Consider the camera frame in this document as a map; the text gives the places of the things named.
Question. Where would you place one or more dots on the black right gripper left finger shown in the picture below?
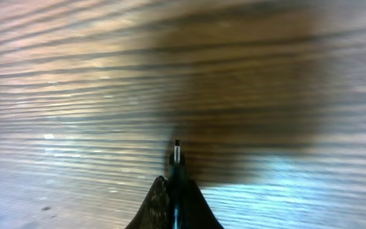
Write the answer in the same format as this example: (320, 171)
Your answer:
(155, 211)

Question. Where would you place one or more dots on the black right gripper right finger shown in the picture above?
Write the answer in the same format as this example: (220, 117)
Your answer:
(196, 212)

